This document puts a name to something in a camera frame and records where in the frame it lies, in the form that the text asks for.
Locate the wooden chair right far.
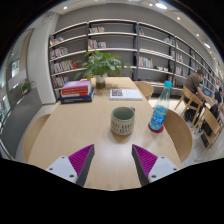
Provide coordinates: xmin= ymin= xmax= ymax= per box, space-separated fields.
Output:
xmin=135 ymin=81 xmax=154 ymax=100

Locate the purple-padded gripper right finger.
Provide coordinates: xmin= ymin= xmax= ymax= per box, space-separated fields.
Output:
xmin=132 ymin=144 xmax=178 ymax=186

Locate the green patterned ceramic mug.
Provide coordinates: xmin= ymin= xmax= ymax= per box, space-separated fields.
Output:
xmin=111 ymin=107 xmax=135 ymax=135

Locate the wooden chair with black bag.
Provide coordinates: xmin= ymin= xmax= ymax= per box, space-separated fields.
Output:
xmin=193 ymin=108 xmax=224 ymax=154

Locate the wooden chair right near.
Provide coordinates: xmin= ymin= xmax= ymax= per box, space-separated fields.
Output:
xmin=163 ymin=110 xmax=193 ymax=162

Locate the seated man brown shirt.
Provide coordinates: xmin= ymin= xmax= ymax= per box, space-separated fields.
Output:
xmin=184 ymin=70 xmax=209 ymax=121

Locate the clear water bottle blue label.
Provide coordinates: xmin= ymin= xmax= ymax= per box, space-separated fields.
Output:
xmin=149 ymin=81 xmax=172 ymax=129

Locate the grey wall bookshelf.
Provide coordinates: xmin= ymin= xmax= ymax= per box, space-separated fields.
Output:
xmin=48 ymin=19 xmax=222 ymax=96

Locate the red book on stack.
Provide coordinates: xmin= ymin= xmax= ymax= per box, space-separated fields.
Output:
xmin=61 ymin=80 xmax=91 ymax=97

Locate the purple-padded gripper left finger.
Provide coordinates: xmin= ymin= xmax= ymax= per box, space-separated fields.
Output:
xmin=47 ymin=144 xmax=95 ymax=187

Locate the dark blue book under stack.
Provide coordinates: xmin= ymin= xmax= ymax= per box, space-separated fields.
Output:
xmin=60 ymin=88 xmax=94 ymax=104

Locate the small plant by window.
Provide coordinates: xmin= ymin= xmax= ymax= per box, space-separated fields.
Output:
xmin=20 ymin=79 xmax=33 ymax=94

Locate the red round coaster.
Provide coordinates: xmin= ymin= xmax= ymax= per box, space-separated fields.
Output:
xmin=148 ymin=123 xmax=164 ymax=133

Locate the white open magazine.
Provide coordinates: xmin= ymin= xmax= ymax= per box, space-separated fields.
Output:
xmin=110 ymin=89 xmax=142 ymax=100

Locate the green potted plant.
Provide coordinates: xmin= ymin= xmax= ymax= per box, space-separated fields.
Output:
xmin=74 ymin=49 xmax=133 ymax=89

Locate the wooden chair under man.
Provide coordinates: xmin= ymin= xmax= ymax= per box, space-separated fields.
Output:
xmin=177 ymin=86 xmax=203 ymax=127

